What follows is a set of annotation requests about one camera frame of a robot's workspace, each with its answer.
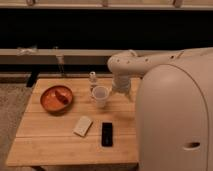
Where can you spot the orange bowl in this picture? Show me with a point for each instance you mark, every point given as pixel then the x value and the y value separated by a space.
pixel 56 98

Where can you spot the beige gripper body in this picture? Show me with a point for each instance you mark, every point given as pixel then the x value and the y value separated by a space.
pixel 121 84

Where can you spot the black rectangular phone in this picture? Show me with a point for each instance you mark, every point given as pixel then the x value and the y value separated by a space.
pixel 107 134

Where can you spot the wooden board table top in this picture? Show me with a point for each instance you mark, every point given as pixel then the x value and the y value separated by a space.
pixel 43 139

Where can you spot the white rectangular remote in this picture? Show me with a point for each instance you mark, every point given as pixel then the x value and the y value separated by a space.
pixel 82 126

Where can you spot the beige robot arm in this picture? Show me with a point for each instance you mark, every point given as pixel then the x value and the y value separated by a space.
pixel 173 106

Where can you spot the small clear bottle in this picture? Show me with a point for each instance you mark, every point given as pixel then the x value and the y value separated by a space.
pixel 93 81

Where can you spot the wooden window frame rail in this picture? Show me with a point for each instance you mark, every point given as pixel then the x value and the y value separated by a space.
pixel 67 56

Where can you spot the clear plastic cup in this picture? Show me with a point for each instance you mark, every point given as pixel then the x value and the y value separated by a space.
pixel 100 95

